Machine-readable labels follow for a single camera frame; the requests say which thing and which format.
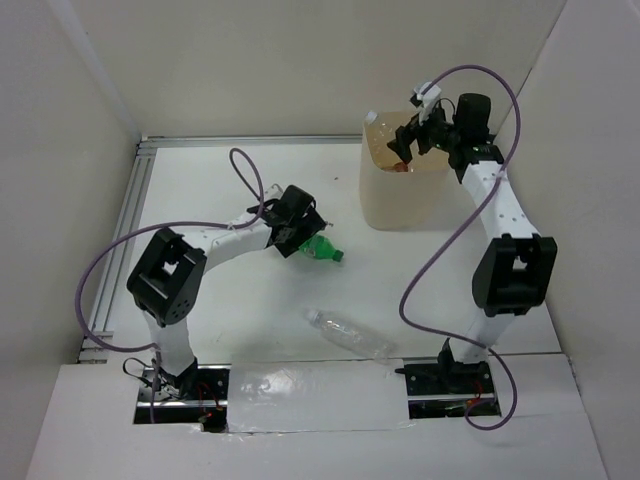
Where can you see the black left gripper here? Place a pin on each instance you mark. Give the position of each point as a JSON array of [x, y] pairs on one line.
[[311, 224]]

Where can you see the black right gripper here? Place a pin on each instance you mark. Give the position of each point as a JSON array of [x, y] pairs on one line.
[[406, 134]]

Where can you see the green plastic bottle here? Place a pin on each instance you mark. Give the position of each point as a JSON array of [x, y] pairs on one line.
[[319, 247]]

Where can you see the clear bottle white cap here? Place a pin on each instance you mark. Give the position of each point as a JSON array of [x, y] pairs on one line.
[[379, 127], [351, 336]]

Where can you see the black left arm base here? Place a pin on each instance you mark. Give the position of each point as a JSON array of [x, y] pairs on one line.
[[202, 400]]

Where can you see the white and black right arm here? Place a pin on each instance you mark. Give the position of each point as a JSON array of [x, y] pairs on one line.
[[513, 274]]

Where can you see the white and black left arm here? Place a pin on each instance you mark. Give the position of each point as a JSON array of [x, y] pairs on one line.
[[166, 280]]

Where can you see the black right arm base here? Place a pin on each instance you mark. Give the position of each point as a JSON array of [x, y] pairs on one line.
[[445, 388]]

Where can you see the cream plastic bin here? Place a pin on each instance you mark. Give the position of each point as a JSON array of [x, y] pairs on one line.
[[393, 201]]

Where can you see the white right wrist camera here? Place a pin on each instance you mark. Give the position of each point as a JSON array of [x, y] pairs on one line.
[[424, 98]]

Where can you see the aluminium frame rail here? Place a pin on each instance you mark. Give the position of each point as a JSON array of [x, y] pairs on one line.
[[251, 308]]

